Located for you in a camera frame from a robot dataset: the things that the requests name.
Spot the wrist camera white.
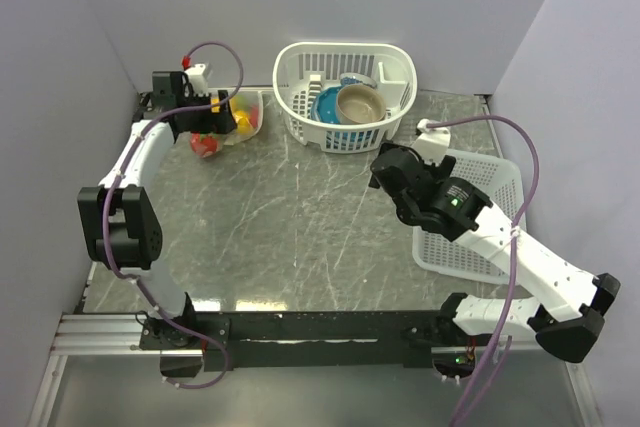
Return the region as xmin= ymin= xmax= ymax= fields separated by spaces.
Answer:
xmin=182 ymin=56 xmax=210 ymax=95
xmin=411 ymin=119 xmax=451 ymax=165

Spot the fake yellow lemon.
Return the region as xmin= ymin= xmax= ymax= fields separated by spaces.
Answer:
xmin=232 ymin=110 xmax=254 ymax=136

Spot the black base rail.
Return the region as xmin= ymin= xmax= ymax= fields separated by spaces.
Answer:
xmin=138 ymin=310 xmax=496 ymax=379

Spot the blue patterned white bowl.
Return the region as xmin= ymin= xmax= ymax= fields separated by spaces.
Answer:
xmin=339 ymin=72 xmax=378 ymax=89

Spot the blue plate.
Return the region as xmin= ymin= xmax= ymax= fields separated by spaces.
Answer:
xmin=311 ymin=86 xmax=373 ymax=150

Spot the beige bowl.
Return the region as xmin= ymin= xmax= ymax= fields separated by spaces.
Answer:
xmin=335 ymin=85 xmax=386 ymax=125

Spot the white perforated tray basket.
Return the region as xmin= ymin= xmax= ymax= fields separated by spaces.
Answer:
xmin=411 ymin=149 xmax=524 ymax=284

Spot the aluminium frame rail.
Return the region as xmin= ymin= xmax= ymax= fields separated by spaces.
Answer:
xmin=49 ymin=314 xmax=151 ymax=354

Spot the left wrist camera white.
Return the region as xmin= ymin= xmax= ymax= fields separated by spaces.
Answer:
xmin=182 ymin=56 xmax=210 ymax=95

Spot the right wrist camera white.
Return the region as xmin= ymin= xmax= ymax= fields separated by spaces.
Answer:
xmin=411 ymin=119 xmax=451 ymax=165

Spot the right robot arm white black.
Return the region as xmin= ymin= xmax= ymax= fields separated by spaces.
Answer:
xmin=369 ymin=142 xmax=621 ymax=363

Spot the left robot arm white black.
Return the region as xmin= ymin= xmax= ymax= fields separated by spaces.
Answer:
xmin=77 ymin=64 xmax=237 ymax=349

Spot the clear zip top bag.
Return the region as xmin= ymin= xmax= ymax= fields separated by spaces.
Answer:
xmin=189 ymin=93 xmax=263 ymax=158

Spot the white dish rack basket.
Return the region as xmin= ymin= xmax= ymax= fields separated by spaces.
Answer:
xmin=272 ymin=42 xmax=417 ymax=154

